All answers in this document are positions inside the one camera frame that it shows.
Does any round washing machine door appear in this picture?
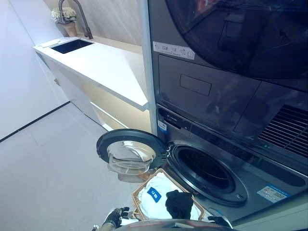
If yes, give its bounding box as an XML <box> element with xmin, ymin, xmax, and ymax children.
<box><xmin>96</xmin><ymin>128</ymin><xmax>170</xmax><ymax>185</ymax></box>

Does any blue energy label sticker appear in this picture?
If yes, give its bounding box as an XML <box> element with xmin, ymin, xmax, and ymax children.
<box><xmin>256</xmin><ymin>183</ymin><xmax>289</xmax><ymax>200</ymax></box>

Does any dark grey washing machine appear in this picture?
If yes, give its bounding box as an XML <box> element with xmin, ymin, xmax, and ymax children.
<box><xmin>156</xmin><ymin>103</ymin><xmax>308</xmax><ymax>230</ymax></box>

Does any curved metal faucet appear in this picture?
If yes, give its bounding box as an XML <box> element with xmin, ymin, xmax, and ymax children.
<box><xmin>58</xmin><ymin>0</ymin><xmax>94</xmax><ymax>40</ymax></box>

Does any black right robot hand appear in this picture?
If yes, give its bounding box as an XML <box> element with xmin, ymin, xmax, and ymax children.
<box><xmin>207</xmin><ymin>215</ymin><xmax>233</xmax><ymax>228</ymax></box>

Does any blue barcode sticker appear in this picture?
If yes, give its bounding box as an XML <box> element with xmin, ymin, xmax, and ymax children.
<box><xmin>157</xmin><ymin>120</ymin><xmax>168</xmax><ymax>133</ymax></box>

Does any beige flower pot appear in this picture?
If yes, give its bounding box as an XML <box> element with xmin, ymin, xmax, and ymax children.
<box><xmin>61</xmin><ymin>21</ymin><xmax>78</xmax><ymax>38</ymax></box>

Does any black rectangular sink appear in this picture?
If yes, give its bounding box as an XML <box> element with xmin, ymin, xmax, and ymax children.
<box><xmin>49</xmin><ymin>39</ymin><xmax>95</xmax><ymax>55</ymax></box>

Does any white garment with blue patch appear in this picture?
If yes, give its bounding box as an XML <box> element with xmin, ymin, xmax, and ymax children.
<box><xmin>140</xmin><ymin>171</ymin><xmax>201</xmax><ymax>220</ymax></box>

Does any black garment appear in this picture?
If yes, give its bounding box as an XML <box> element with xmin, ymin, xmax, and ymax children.
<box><xmin>165</xmin><ymin>189</ymin><xmax>194</xmax><ymax>220</ymax></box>

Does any white vertical side panel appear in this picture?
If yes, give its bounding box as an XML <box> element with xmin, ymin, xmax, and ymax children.
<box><xmin>140</xmin><ymin>0</ymin><xmax>160</xmax><ymax>138</ymax></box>

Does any dark grey dryer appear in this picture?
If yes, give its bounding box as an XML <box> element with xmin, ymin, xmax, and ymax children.
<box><xmin>147</xmin><ymin>0</ymin><xmax>308</xmax><ymax>160</ymax></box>

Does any woven wicker laundry basket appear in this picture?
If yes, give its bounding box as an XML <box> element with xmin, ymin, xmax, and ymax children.
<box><xmin>131</xmin><ymin>168</ymin><xmax>205</xmax><ymax>221</ymax></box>

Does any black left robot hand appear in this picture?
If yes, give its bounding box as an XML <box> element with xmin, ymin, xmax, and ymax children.
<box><xmin>102</xmin><ymin>206</ymin><xmax>131</xmax><ymax>228</ymax></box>

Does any white instruction sticker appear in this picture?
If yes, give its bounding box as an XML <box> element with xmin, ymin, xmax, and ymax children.
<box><xmin>152</xmin><ymin>41</ymin><xmax>196</xmax><ymax>61</ymax></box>

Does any white flower bunch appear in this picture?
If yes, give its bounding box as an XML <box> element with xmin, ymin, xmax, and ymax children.
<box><xmin>50</xmin><ymin>6</ymin><xmax>78</xmax><ymax>24</ymax></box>

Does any white counter cabinet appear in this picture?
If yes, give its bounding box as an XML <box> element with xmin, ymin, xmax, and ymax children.
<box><xmin>32</xmin><ymin>35</ymin><xmax>151</xmax><ymax>133</ymax></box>

